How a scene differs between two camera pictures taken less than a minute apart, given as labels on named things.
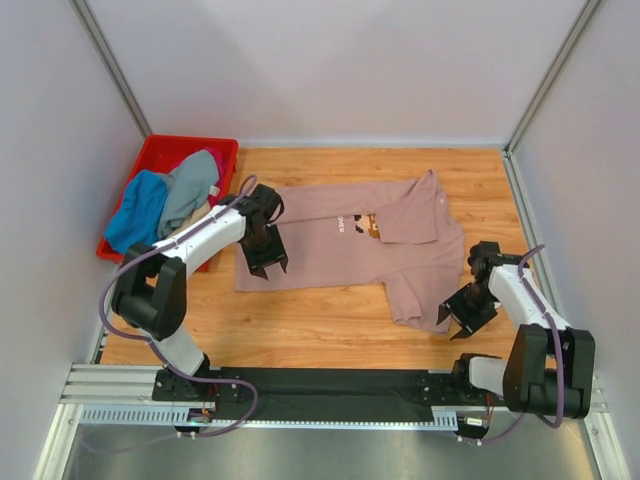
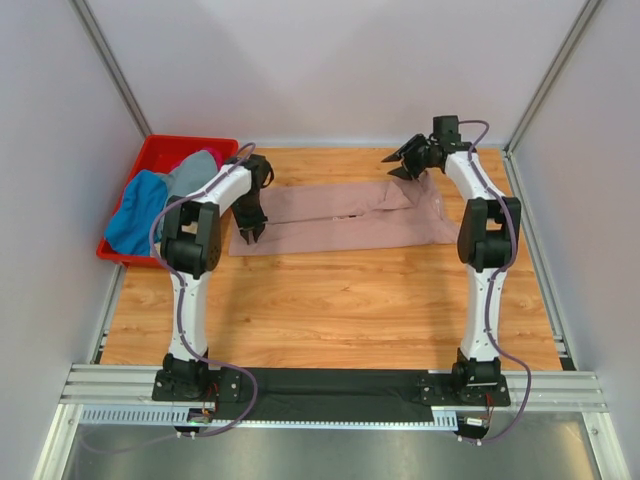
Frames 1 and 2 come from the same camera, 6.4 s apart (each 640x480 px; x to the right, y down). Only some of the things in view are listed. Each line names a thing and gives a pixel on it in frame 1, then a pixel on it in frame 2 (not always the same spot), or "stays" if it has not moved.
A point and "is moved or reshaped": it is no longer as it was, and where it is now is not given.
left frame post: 90,26 stays
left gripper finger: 259,272 -> 248,235
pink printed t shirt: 403,235 is moved or reshaped
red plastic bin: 160,153 stays
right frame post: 547,83 stays
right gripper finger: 463,333 -> 400,172
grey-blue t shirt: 191,186 stays
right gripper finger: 443,312 -> 398,155
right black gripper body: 468,310 -> 413,157
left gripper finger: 284,263 -> 258,231
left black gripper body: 266,256 -> 251,221
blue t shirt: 138,217 stays
